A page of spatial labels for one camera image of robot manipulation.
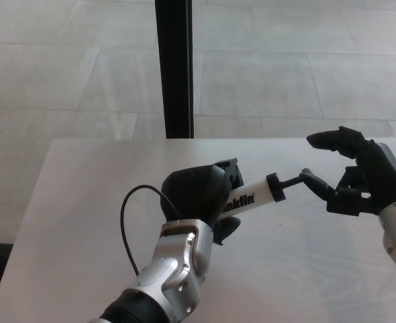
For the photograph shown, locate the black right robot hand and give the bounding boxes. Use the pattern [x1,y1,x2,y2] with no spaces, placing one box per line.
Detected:
[306,126,396,216]

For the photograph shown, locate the white Franklin hand air pump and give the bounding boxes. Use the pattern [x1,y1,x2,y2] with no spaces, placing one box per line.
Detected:
[220,168,327,218]

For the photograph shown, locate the black vertical metal post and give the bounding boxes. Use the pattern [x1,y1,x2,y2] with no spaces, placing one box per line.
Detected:
[154,0,195,139]

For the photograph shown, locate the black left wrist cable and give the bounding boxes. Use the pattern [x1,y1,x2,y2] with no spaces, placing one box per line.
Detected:
[120,184,182,277]

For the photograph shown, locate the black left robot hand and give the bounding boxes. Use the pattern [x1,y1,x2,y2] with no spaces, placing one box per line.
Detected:
[160,157,246,246]

